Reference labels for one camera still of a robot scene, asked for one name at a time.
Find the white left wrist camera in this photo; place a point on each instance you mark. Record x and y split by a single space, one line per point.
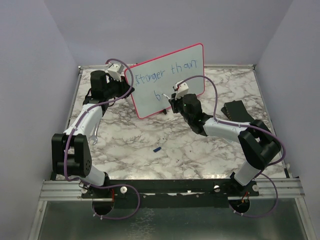
115 71

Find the white grey small box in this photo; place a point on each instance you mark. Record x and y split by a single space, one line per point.
228 138

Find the pink framed whiteboard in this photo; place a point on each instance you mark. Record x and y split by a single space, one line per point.
155 78

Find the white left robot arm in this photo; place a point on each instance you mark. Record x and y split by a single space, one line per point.
71 156

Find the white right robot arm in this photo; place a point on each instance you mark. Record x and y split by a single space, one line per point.
258 144

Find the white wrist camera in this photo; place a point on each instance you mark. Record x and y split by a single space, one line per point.
115 71
181 89

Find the aluminium front rail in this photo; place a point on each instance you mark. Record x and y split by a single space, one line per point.
60 191

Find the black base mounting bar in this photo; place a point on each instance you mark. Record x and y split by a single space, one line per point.
184 193

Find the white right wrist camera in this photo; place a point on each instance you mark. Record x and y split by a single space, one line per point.
181 89

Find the black network switch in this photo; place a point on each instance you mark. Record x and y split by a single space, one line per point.
235 111

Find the silver open-end wrench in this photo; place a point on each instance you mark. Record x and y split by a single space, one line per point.
93 139

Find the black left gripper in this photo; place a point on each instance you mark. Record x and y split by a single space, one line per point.
125 88

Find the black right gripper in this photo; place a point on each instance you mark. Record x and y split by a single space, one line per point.
175 101

